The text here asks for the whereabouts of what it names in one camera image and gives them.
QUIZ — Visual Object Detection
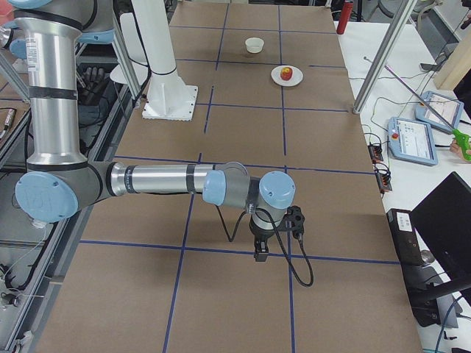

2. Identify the teach pendant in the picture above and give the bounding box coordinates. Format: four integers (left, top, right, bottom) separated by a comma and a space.
414, 90, 464, 135
388, 117, 438, 166

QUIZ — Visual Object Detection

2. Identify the white plate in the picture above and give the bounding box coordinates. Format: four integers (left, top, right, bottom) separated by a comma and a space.
271, 65, 303, 87

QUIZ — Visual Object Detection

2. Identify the red apple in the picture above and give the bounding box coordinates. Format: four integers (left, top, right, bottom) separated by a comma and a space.
280, 66, 293, 81

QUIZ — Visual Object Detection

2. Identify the orange circuit board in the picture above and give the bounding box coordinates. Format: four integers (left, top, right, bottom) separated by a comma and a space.
367, 143, 383, 163
374, 165, 392, 195

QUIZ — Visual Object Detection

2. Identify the near teach pendant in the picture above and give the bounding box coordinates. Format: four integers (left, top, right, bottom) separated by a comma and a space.
388, 117, 438, 166

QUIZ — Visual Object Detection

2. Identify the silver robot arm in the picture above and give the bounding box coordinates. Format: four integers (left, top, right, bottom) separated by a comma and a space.
13, 1, 302, 261

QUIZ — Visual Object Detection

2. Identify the green grabber tool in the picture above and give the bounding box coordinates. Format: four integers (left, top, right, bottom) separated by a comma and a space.
384, 64, 471, 163

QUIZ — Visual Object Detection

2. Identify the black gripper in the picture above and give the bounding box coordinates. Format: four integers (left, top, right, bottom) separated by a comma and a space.
249, 217, 278, 262

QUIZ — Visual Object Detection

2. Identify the white bowl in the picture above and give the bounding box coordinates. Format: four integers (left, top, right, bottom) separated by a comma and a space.
245, 37, 265, 54

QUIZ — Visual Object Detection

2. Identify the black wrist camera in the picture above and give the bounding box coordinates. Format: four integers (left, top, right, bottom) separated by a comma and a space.
286, 206, 305, 240

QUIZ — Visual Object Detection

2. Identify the black monitor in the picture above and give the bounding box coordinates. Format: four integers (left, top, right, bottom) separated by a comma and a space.
411, 171, 470, 302

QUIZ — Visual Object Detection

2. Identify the red bottle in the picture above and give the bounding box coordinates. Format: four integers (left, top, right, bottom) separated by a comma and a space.
336, 0, 353, 35

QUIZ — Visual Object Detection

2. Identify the black computer box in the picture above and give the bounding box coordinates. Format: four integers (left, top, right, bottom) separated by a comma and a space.
386, 208, 425, 266

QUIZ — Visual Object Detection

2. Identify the person's hand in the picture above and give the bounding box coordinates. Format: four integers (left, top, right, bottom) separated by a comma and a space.
450, 140, 464, 159

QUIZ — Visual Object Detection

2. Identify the aluminium frame post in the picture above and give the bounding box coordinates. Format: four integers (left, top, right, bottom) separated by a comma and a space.
353, 0, 417, 114

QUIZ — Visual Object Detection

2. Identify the far teach pendant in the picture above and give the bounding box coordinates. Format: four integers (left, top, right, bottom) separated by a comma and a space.
414, 90, 464, 135

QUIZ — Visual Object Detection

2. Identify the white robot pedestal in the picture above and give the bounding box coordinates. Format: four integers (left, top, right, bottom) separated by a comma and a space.
132, 0, 198, 121

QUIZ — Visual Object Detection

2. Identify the upper orange circuit board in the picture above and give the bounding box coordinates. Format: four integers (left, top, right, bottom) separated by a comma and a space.
367, 143, 383, 163

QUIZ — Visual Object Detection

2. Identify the lower orange circuit board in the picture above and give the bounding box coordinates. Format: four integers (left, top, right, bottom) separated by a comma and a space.
374, 165, 392, 195

